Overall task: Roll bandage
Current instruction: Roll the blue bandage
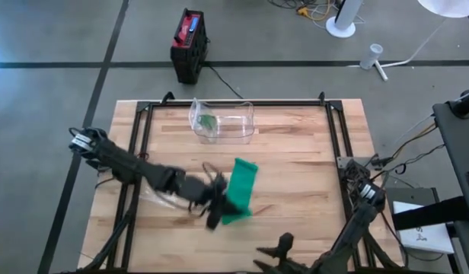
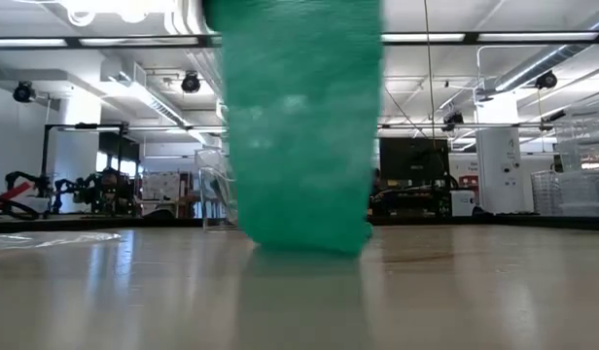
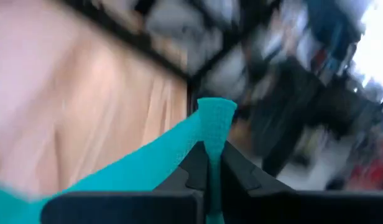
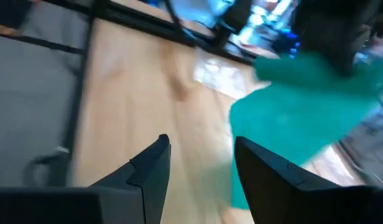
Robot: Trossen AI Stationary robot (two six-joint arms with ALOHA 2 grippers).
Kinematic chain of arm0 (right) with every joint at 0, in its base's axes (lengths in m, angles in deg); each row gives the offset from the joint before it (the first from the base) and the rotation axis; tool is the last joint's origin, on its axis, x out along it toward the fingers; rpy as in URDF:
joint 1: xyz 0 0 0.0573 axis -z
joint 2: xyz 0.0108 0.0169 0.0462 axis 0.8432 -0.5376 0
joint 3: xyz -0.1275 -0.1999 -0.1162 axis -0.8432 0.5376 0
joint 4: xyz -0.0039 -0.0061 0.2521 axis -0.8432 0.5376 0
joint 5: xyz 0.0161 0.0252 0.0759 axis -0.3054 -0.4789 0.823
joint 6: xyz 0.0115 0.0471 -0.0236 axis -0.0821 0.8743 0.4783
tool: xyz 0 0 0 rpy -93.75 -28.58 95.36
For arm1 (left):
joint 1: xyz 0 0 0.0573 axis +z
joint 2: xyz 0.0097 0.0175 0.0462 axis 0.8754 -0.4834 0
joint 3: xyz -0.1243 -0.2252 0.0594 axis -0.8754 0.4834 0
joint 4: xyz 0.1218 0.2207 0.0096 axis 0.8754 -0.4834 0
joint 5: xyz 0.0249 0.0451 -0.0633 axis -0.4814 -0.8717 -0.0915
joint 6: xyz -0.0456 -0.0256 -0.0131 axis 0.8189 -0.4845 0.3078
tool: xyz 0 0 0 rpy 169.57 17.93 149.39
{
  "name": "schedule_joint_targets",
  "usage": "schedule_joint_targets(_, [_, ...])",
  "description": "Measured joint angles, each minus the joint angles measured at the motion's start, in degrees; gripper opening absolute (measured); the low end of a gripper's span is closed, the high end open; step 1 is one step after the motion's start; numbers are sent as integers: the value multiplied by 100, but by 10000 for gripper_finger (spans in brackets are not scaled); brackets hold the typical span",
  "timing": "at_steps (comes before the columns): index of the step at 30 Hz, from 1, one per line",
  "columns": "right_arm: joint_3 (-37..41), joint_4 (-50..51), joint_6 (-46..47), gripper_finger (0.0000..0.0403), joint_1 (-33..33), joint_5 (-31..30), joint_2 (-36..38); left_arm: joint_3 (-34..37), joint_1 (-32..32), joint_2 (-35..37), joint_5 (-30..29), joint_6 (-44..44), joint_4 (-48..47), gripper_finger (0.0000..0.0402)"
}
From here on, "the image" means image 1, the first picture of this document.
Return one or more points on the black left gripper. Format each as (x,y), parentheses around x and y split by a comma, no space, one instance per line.
(200,190)

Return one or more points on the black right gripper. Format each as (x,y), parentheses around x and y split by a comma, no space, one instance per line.
(295,262)

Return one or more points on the teal green bandage strip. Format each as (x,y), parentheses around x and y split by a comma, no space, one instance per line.
(242,182)

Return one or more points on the clear acrylic tray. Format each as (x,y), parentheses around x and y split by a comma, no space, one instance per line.
(234,129)

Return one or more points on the light green bandage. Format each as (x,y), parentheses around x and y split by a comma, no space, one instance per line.
(208,121)

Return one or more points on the clear plastic bag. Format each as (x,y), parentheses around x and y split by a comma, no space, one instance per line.
(150,198)
(198,114)

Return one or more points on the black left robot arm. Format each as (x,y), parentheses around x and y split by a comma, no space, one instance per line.
(124,163)

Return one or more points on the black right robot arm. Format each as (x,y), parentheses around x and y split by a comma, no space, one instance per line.
(356,220)

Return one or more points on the white box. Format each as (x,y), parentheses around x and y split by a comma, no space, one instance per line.
(421,228)

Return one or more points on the red black battery box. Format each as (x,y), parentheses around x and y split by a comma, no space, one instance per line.
(187,30)

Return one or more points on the white lamp stand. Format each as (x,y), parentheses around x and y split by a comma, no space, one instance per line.
(381,72)

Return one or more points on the white round lamp shade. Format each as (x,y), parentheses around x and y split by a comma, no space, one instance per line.
(447,7)

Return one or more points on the grey metal bracket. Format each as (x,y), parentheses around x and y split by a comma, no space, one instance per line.
(343,163)

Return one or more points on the black aluminium table frame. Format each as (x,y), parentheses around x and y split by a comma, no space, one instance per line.
(335,125)

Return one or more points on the white pedestal fan stand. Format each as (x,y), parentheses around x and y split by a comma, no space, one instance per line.
(345,23)

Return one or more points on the black camera rig stand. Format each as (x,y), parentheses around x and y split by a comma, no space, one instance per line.
(459,152)

